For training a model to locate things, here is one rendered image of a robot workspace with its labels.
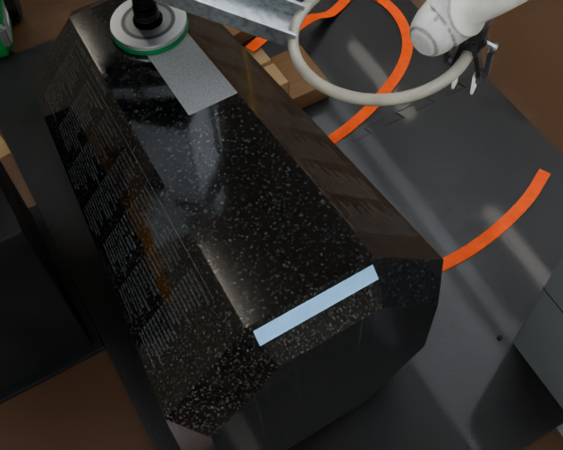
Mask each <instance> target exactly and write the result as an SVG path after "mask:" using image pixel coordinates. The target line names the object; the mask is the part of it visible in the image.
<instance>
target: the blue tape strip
mask: <svg viewBox="0 0 563 450"><path fill-rule="evenodd" d="M376 280H378V276H377V274H376V271H375V269H374V266H373V265H371V266H369V267H367V268H365V269H364V270H362V271H360V272H358V273H357V274H355V275H353V276H351V277H350V278H348V279H345V280H343V281H342V282H341V283H339V284H337V285H335V286H334V287H331V288H329V289H327V290H326V291H324V292H323V293H321V294H320V295H318V296H315V297H313V298H312V299H310V300H308V301H306V302H304V303H303V304H301V305H299V306H297V307H296V308H294V309H292V310H290V311H289V312H286V313H285V314H283V315H282V316H280V317H278V318H276V319H274V320H273V321H270V322H268V323H266V324H265V325H264V326H262V327H260V328H259V329H256V330H254V331H253V332H254V334H255V336H256V340H257V342H258V344H259V345H260V346H261V345H263V344H265V343H266V342H268V341H270V340H272V339H274V338H276V337H278V336H280V334H282V333H284V332H286V331H287V330H289V329H292V328H293V327H295V326H297V325H299V324H300V323H301V322H303V321H306V320H307V319H309V318H311V317H313V316H314V315H316V314H318V313H320V312H321V311H323V310H325V309H327V308H328V307H330V306H332V305H334V304H336V303H338V302H339V301H341V300H342V299H344V298H346V297H348V296H350V295H352V294H354V293H355V292H357V291H358V290H360V289H361V288H364V287H366V286H368V285H369V284H371V283H373V282H375V281H376Z"/></svg>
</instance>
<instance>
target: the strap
mask: <svg viewBox="0 0 563 450"><path fill-rule="evenodd" d="M350 1H351V0H339V1H338V2H337V3H336V4H335V5H334V6H333V7H332V8H331V9H329V10H328V11H326V12H320V13H311V14H309V15H307V16H306V18H305V19H304V20H303V22H302V25H301V27H300V30H302V29H303V28H304V27H306V26H307V25H309V24H310V23H312V22H314V21H317V20H319V19H321V18H330V17H333V16H335V15H337V14H338V13H339V12H341V11H342V10H343V9H344V8H345V7H346V6H347V4H348V3H349V2H350ZM374 1H376V2H377V3H379V4H381V5H382V6H383V7H384V8H385V9H386V10H387V11H388V12H389V13H390V14H391V15H392V17H393V18H394V20H395V21H396V22H397V24H398V26H399V30H400V33H401V37H402V49H401V54H400V58H399V61H398V63H397V65H396V67H395V69H394V71H393V72H392V74H391V75H390V76H389V78H388V79H387V80H386V82H385V83H384V84H383V86H382V87H381V88H380V90H379V91H378V92H377V93H376V94H386V93H390V92H391V91H392V90H393V89H394V88H395V87H396V86H397V84H398V83H399V81H400V80H401V78H402V76H403V75H404V73H405V71H406V69H407V67H408V65H409V62H410V59H411V55H412V51H413V45H412V43H411V40H410V36H409V30H410V27H409V25H408V22H407V20H406V18H405V16H404V15H403V13H402V12H401V11H400V10H399V8H398V7H397V6H396V5H395V4H394V3H392V2H391V1H390V0H374ZM266 41H268V40H266V39H263V38H260V37H256V38H255V39H254V40H252V41H251V42H250V43H249V44H248V45H246V48H247V49H249V50H251V51H252V52H255V51H256V50H257V49H258V48H259V47H260V46H262V45H263V44H264V43H265V42H266ZM378 107H379V106H368V105H365V106H364V107H363V108H362V109H361V110H360V111H359V112H358V113H357V114H356V115H354V116H353V117H352V118H351V119H350V120H349V121H347V122H346V123H345V124H344V125H342V126H341V127H340V128H338V129H337V130H335V131H334V132H333V133H332V134H331V135H329V136H328V138H329V139H330V140H331V141H332V142H333V143H334V144H336V143H337V142H338V141H340V140H341V139H343V138H344V137H346V136H347V135H348V134H349V133H350V132H351V131H353V130H354V129H355V128H356V127H358V126H359V125H360V124H361V123H362V122H363V121H365V120H366V119H367V118H368V117H369V116H370V115H371V114H372V113H373V112H374V111H375V110H376V109H377V108H378ZM549 176H550V173H548V172H547V171H544V170H541V169H539V170H538V172H537V173H536V175H535V177H534V179H533V181H532V182H531V184H530V186H529V187H528V189H527V190H526V191H525V192H524V194H523V195H522V196H521V197H520V199H519V200H518V201H517V202H516V203H515V204H514V205H513V206H512V207H511V208H510V209H509V210H508V211H507V212H506V213H505V214H504V215H503V216H502V217H501V218H500V219H499V220H498V221H496V222H495V223H494V224H493V225H492V226H491V227H489V228H488V229H487V230H486V231H485V232H484V233H483V234H481V235H480V236H479V237H477V238H476V239H474V240H473V241H471V242H470V243H468V244H467V245H465V246H463V247H461V248H460V249H459V250H457V251H455V252H454V253H452V254H449V255H447V256H445V257H443V258H442V259H443V265H442V271H445V270H447V269H449V268H451V267H453V266H455V265H457V264H459V263H462V262H463V261H464V260H466V259H468V258H469V257H471V256H473V255H474V254H476V253H478V252H479V251H481V250H482V249H484V248H485V247H486V246H488V245H489V244H490V243H491V242H492V241H493V240H495V239H496V238H497V237H499V236H500V235H501V234H502V233H503V232H504V231H505V230H507V229H508V228H509V227H510V226H511V225H512V224H513V223H514V222H515V221H516V220H517V219H518V218H519V217H520V216H521V215H522V214H523V213H524V212H525V211H526V210H527V209H528V208H529V207H530V205H531V204H532V203H533V202H534V200H535V199H536V197H537V196H538V195H539V194H540V192H541V191H542V188H543V187H544V185H545V183H546V181H547V180H548V178H549Z"/></svg>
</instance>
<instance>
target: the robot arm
mask: <svg viewBox="0 0 563 450"><path fill-rule="evenodd" d="M527 1H528V0H426V2H425V3H424V4H423V5H422V6H421V8H420V9H419V10H418V11H417V13H416V15H415V17H414V19H413V20H412V23H411V26H410V30H409V36H410V40H411V43H412V45H413V46H414V48H415V49H416V50H417V51H418V52H419V53H421V54H424V55H428V56H437V55H440V54H444V56H443V65H445V66H447V65H448V66H449V67H451V66H452V65H453V64H454V63H455V62H456V61H457V59H458V58H459V57H460V56H461V54H462V52H463V50H467V51H470V52H472V56H473V57H474V62H475V73H474V75H473V78H472V83H471V89H470V95H472V94H473V93H474V91H475V88H476V84H478V85H479V84H480V82H481V80H482V76H484V77H488V75H489V73H490V71H491V68H492V61H493V56H494V53H495V52H496V50H497V48H498V46H499V44H498V43H494V44H493V43H491V42H490V41H489V38H488V30H489V26H490V25H491V24H492V22H493V18H495V17H498V16H500V15H502V14H503V13H506V12H508V11H510V10H512V9H514V8H516V7H517V6H519V5H521V4H523V3H525V2H527ZM453 46H459V47H458V50H457V52H456V54H455V56H454V58H453V60H452V59H450V58H451V50H452V47H453ZM485 46H487V53H488V54H487V57H486V62H485V66H484V67H483V57H482V48H484V47H485Z"/></svg>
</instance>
